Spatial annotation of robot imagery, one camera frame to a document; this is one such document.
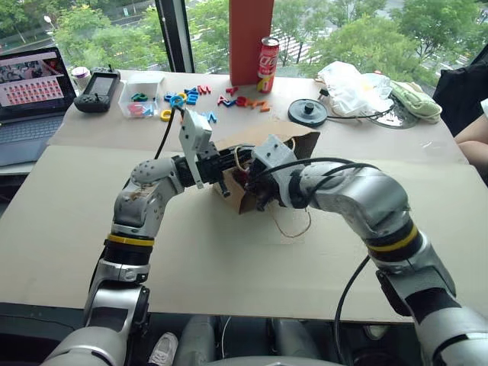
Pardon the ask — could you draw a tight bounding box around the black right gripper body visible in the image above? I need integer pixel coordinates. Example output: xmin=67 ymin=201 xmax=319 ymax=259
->
xmin=249 ymin=160 xmax=286 ymax=207

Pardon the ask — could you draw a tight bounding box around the red cola can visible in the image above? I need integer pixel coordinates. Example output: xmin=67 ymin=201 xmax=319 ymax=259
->
xmin=257 ymin=36 xmax=281 ymax=93

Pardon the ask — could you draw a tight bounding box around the large beige cardboard sheet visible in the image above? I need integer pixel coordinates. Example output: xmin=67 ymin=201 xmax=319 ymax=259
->
xmin=0 ymin=144 xmax=488 ymax=326

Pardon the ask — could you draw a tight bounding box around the black handheld remote controller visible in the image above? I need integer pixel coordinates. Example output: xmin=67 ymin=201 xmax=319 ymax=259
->
xmin=73 ymin=63 xmax=122 ymax=114

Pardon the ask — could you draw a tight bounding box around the white shoe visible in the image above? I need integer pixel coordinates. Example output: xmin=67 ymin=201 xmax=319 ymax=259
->
xmin=147 ymin=331 xmax=179 ymax=366

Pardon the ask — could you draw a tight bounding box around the tall orange box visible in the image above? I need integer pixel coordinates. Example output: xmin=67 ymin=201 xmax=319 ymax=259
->
xmin=228 ymin=0 xmax=276 ymax=87

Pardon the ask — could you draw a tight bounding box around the light green cloth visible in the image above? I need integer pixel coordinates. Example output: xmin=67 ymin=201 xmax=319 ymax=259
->
xmin=389 ymin=79 xmax=444 ymax=125

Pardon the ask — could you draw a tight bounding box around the open grey laptop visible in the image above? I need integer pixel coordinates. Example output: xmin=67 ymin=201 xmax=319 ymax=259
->
xmin=0 ymin=47 xmax=78 ymax=168

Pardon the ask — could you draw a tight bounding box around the clear plastic box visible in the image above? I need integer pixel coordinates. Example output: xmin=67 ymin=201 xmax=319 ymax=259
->
xmin=117 ymin=72 xmax=165 ymax=120

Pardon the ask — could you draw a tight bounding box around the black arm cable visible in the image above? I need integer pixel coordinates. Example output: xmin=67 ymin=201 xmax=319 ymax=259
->
xmin=153 ymin=105 xmax=188 ymax=160
xmin=246 ymin=158 xmax=379 ymax=366

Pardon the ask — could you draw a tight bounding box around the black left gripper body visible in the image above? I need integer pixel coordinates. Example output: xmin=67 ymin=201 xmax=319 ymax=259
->
xmin=194 ymin=142 xmax=234 ymax=186

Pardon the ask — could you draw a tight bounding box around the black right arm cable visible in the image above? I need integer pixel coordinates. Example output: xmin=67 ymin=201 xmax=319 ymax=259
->
xmin=246 ymin=158 xmax=379 ymax=366

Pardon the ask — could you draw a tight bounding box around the black window frame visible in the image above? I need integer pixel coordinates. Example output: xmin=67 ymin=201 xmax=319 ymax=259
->
xmin=153 ymin=0 xmax=196 ymax=74

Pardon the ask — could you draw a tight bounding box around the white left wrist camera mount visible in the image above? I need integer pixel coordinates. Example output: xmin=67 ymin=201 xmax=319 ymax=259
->
xmin=178 ymin=110 xmax=213 ymax=191

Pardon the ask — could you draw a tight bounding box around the black round disc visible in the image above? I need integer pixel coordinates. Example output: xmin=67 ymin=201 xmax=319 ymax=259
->
xmin=287 ymin=98 xmax=329 ymax=128

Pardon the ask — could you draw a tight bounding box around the brown paper bag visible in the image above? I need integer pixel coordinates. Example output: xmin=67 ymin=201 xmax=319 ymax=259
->
xmin=210 ymin=123 xmax=322 ymax=240

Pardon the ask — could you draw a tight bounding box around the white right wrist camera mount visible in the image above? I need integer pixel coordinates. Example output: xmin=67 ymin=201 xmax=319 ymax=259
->
xmin=251 ymin=133 xmax=299 ymax=180

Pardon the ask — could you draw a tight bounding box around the white plastic bag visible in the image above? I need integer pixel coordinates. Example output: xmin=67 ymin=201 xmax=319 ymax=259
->
xmin=314 ymin=60 xmax=394 ymax=118

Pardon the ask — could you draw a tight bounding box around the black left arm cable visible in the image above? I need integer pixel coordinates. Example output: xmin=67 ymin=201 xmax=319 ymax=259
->
xmin=153 ymin=105 xmax=188 ymax=160

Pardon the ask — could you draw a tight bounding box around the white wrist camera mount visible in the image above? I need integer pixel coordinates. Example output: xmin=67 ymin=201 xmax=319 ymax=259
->
xmin=178 ymin=110 xmax=213 ymax=191
xmin=251 ymin=133 xmax=299 ymax=180

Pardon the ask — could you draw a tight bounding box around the person in black clothes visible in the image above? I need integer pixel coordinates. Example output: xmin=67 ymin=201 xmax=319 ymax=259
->
xmin=432 ymin=46 xmax=488 ymax=168

